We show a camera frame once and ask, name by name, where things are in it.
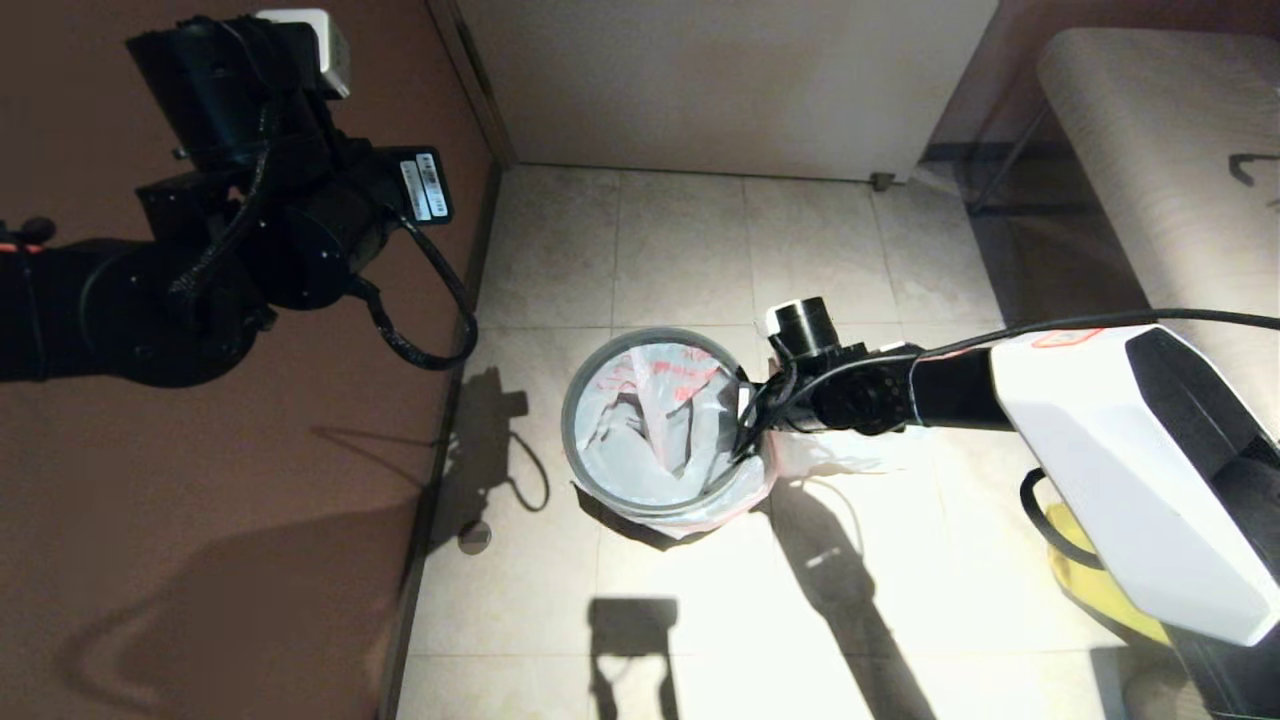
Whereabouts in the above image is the grey metal furniture frame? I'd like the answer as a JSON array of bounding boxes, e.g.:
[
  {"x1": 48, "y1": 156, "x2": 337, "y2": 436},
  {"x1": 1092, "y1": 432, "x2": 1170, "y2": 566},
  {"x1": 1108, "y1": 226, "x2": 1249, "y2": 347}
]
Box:
[{"x1": 918, "y1": 100, "x2": 1101, "y2": 219}]

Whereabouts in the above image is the beige wooden table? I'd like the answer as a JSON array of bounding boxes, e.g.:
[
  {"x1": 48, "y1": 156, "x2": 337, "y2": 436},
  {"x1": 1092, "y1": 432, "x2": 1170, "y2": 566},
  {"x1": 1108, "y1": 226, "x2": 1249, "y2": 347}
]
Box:
[{"x1": 1035, "y1": 27, "x2": 1280, "y2": 441}]

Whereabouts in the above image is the white cabinet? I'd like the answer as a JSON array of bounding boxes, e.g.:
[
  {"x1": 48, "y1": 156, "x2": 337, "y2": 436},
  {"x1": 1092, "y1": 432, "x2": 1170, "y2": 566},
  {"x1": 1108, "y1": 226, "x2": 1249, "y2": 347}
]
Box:
[{"x1": 455, "y1": 0, "x2": 1001, "y2": 184}]

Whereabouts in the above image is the clear plastic bag red print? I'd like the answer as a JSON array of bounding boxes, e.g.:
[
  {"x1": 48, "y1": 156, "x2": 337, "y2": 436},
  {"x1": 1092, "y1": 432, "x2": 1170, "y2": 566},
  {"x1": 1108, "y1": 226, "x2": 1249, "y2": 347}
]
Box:
[{"x1": 565, "y1": 340, "x2": 776, "y2": 541}]

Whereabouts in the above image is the grey bin rim ring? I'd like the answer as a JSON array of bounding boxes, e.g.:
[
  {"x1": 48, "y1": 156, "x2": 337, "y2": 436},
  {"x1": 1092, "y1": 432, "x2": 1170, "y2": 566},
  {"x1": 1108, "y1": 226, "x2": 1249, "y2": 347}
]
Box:
[{"x1": 560, "y1": 327, "x2": 771, "y2": 518}]

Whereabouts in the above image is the yellow plastic bag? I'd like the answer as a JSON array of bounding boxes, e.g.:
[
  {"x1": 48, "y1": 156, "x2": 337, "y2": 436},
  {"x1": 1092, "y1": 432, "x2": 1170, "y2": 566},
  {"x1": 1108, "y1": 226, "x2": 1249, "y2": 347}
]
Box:
[{"x1": 1045, "y1": 500, "x2": 1171, "y2": 646}]

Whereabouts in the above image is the white plastic bag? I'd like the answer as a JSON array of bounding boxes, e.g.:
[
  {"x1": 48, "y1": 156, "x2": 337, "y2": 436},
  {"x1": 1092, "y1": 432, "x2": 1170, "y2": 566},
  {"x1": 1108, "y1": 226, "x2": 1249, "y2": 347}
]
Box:
[{"x1": 765, "y1": 425, "x2": 911, "y2": 481}]

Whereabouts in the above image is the black round trash bin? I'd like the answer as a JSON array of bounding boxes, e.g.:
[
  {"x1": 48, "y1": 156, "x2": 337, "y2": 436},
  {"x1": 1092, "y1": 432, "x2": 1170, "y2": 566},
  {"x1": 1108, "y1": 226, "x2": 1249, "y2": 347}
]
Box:
[{"x1": 575, "y1": 480, "x2": 721, "y2": 553}]

